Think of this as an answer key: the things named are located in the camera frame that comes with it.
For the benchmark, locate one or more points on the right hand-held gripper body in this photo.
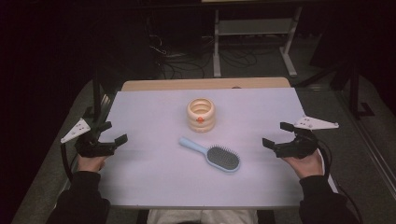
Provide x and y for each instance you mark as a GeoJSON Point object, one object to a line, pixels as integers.
{"type": "Point", "coordinates": [295, 147]}

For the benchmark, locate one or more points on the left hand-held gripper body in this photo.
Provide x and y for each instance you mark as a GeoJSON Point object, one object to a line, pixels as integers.
{"type": "Point", "coordinates": [93, 149]}

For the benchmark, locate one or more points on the light blue hairbrush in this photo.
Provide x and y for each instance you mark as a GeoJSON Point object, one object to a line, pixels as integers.
{"type": "Point", "coordinates": [222, 157]}

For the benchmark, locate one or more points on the cream ribbed cup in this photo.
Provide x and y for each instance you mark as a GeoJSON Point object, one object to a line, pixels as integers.
{"type": "Point", "coordinates": [201, 122]}

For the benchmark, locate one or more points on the person's left hand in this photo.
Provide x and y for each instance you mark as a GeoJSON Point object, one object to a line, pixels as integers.
{"type": "Point", "coordinates": [91, 163]}

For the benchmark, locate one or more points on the person's right hand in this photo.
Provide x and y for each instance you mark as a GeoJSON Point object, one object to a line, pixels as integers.
{"type": "Point", "coordinates": [306, 166]}

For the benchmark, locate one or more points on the black stand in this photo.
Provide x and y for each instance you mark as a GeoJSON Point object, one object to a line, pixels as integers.
{"type": "Point", "coordinates": [97, 96]}
{"type": "Point", "coordinates": [354, 93]}

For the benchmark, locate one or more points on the white table mat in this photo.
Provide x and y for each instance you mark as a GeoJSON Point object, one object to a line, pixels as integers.
{"type": "Point", "coordinates": [149, 177]}

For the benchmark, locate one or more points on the wooden table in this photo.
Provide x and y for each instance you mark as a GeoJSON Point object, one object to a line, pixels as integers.
{"type": "Point", "coordinates": [186, 84]}

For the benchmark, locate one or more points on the grey metal stand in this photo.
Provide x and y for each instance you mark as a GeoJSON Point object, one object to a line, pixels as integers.
{"type": "Point", "coordinates": [255, 26]}

